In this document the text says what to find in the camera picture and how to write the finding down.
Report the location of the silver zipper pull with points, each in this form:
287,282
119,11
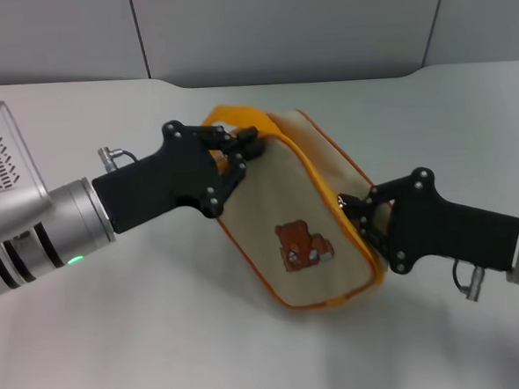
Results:
342,202

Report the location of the beige yellow-trimmed food bag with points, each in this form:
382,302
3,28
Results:
277,193

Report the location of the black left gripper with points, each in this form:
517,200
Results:
162,183

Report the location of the silver vented wrist camera box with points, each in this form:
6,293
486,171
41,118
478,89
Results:
1,157

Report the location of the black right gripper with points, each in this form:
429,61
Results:
447,231

